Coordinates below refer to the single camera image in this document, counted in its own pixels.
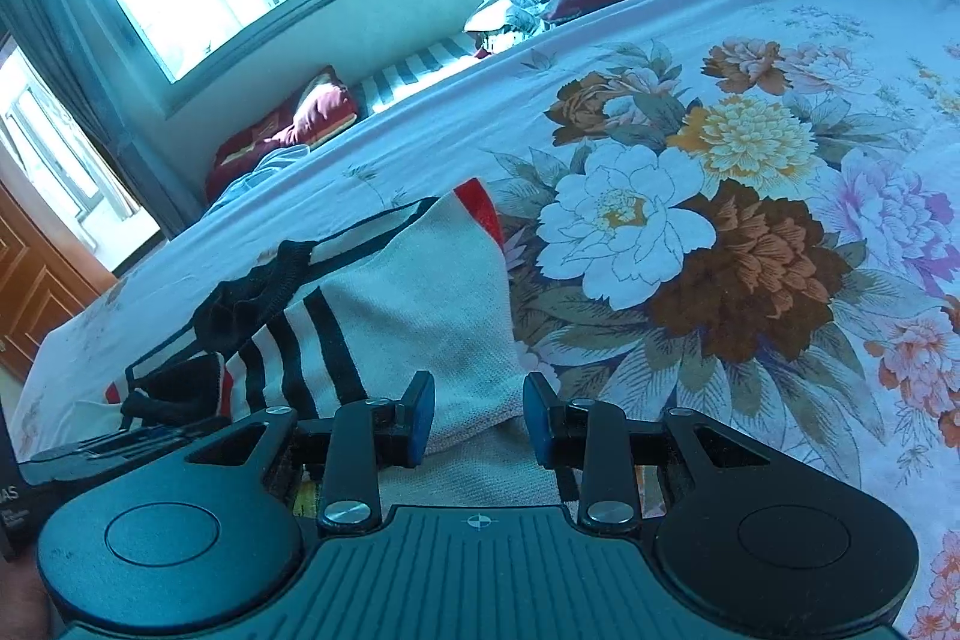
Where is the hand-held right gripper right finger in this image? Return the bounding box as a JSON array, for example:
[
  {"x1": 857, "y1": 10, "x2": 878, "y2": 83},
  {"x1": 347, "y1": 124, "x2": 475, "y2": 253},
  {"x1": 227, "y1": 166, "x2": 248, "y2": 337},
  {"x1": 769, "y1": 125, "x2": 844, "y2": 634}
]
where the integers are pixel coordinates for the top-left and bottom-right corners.
[{"x1": 522, "y1": 372, "x2": 777, "y2": 533}]

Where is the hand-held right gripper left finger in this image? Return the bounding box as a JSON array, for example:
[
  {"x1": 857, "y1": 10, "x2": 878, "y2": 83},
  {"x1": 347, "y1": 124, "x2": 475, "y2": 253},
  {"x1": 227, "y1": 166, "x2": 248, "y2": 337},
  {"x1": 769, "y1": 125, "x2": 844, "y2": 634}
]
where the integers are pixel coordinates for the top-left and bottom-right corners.
[{"x1": 184, "y1": 371, "x2": 437, "y2": 536}]

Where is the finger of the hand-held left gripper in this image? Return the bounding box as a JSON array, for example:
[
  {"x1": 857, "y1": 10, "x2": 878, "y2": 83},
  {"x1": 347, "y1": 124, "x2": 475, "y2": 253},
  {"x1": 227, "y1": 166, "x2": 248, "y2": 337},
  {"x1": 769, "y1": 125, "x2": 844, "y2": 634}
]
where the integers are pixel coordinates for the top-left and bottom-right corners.
[{"x1": 21, "y1": 426, "x2": 226, "y2": 470}]

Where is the striped knit sweater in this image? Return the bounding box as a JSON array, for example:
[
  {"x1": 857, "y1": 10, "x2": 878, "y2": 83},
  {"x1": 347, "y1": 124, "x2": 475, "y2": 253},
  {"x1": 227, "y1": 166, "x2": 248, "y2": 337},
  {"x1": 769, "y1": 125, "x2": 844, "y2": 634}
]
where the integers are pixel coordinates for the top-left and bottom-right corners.
[{"x1": 105, "y1": 176, "x2": 526, "y2": 506}]

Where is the brown wooden door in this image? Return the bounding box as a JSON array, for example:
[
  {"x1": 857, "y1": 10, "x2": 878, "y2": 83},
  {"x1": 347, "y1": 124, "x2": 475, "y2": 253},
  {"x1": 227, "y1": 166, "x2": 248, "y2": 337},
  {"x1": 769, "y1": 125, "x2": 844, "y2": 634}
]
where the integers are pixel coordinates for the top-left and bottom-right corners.
[{"x1": 0, "y1": 182, "x2": 107, "y2": 380}]

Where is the bed with floral sheet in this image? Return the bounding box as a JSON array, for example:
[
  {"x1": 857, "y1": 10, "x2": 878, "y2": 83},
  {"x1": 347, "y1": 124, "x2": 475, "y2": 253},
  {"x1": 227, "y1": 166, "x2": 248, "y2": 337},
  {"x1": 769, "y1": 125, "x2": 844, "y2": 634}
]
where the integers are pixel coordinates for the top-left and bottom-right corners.
[{"x1": 15, "y1": 0, "x2": 960, "y2": 640}]

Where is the red folded blanket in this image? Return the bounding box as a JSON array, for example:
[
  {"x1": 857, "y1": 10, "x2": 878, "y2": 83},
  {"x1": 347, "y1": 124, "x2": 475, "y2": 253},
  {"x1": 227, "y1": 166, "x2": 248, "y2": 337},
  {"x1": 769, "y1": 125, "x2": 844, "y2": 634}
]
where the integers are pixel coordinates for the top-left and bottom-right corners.
[{"x1": 206, "y1": 66, "x2": 359, "y2": 202}]

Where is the striped mattress pad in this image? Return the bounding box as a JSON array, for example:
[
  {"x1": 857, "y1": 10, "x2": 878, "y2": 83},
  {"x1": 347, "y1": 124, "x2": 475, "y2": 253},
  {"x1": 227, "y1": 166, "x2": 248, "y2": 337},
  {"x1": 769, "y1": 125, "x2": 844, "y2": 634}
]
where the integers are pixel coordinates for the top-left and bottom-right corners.
[{"x1": 352, "y1": 32, "x2": 488, "y2": 116}]

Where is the blue curtain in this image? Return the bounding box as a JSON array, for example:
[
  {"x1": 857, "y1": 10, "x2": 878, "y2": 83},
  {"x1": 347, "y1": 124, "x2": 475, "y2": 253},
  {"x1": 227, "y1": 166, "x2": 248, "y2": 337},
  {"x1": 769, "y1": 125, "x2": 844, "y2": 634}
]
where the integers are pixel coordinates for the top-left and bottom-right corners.
[{"x1": 0, "y1": 0, "x2": 205, "y2": 221}]

